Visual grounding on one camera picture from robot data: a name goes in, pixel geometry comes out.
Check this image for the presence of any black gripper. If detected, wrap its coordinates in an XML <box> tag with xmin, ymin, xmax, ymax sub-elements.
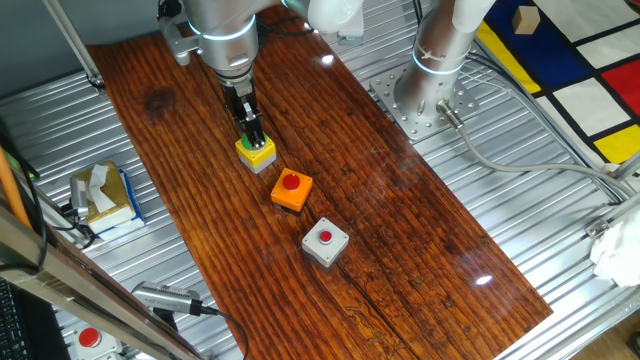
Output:
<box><xmin>221</xmin><ymin>77</ymin><xmax>267</xmax><ymax>150</ymax></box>

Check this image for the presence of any yellow box green button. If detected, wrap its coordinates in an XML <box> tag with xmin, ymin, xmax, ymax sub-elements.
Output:
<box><xmin>234</xmin><ymin>133</ymin><xmax>278</xmax><ymax>175</ymax></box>

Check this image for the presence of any orange box red button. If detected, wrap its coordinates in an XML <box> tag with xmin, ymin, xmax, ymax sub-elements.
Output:
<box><xmin>270</xmin><ymin>167</ymin><xmax>314</xmax><ymax>213</ymax></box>

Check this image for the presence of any grey box small red button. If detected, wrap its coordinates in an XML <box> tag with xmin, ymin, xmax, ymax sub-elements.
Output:
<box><xmin>301</xmin><ymin>216</ymin><xmax>350</xmax><ymax>268</ymax></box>

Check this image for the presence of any gold tissue box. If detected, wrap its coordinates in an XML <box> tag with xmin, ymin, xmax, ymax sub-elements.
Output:
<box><xmin>69</xmin><ymin>160</ymin><xmax>137</xmax><ymax>226</ymax></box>

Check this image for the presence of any blue white tissue pack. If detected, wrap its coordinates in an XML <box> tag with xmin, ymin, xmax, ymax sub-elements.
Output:
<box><xmin>94</xmin><ymin>169</ymin><xmax>147</xmax><ymax>242</ymax></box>

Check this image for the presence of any brown wooden board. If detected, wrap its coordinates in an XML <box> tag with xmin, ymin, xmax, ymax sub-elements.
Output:
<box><xmin>85</xmin><ymin>4</ymin><xmax>554</xmax><ymax>360</ymax></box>

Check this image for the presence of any grey metal pole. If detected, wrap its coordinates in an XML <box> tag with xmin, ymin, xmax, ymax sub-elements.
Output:
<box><xmin>42</xmin><ymin>0</ymin><xmax>106</xmax><ymax>91</ymax></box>

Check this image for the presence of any orange pole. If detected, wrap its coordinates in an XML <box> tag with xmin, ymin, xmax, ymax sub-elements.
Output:
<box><xmin>0</xmin><ymin>147</ymin><xmax>34</xmax><ymax>231</ymax></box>

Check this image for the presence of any grey box red mushroom button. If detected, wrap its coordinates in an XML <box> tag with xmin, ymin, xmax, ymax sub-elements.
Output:
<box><xmin>72</xmin><ymin>325</ymin><xmax>124</xmax><ymax>360</ymax></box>

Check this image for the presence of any small wooden cube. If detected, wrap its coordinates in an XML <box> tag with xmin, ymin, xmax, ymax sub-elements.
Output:
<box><xmin>511</xmin><ymin>5</ymin><xmax>542</xmax><ymax>36</ymax></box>

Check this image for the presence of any black keyboard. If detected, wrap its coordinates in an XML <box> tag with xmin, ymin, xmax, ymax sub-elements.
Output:
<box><xmin>0</xmin><ymin>277</ymin><xmax>31</xmax><ymax>360</ymax></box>

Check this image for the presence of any coloured squares cloth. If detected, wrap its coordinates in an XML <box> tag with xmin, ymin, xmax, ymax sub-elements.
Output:
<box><xmin>474</xmin><ymin>0</ymin><xmax>640</xmax><ymax>166</ymax></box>

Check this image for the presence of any aluminium profile bar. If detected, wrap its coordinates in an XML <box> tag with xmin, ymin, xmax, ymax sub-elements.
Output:
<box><xmin>584</xmin><ymin>192</ymin><xmax>640</xmax><ymax>239</ymax></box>

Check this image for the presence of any white crumpled cloth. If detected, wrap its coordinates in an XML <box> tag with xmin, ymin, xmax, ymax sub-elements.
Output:
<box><xmin>588</xmin><ymin>209</ymin><xmax>640</xmax><ymax>289</ymax></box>

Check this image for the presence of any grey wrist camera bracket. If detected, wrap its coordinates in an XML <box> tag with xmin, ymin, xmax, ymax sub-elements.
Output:
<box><xmin>157</xmin><ymin>0</ymin><xmax>204</xmax><ymax>67</ymax></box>

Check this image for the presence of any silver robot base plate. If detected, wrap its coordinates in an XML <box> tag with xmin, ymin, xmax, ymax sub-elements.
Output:
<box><xmin>369</xmin><ymin>62</ymin><xmax>480</xmax><ymax>142</ymax></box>

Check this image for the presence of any black camera cable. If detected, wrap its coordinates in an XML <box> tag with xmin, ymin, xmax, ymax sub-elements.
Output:
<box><xmin>199</xmin><ymin>305</ymin><xmax>250</xmax><ymax>360</ymax></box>

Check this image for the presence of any silver ribbed camera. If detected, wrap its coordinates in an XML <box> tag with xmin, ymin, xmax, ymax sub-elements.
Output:
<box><xmin>131</xmin><ymin>280</ymin><xmax>204</xmax><ymax>317</ymax></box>

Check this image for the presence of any silver camera beside tissues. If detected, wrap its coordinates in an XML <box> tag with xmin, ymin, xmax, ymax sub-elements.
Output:
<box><xmin>68</xmin><ymin>175</ymin><xmax>91</xmax><ymax>219</ymax></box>

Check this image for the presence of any shiny metal frame beam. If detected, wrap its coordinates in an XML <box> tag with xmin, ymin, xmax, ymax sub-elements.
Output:
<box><xmin>0</xmin><ymin>199</ymin><xmax>201</xmax><ymax>360</ymax></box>

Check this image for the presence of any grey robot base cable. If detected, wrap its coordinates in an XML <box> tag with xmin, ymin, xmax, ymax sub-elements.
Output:
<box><xmin>435</xmin><ymin>99</ymin><xmax>639</xmax><ymax>199</ymax></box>

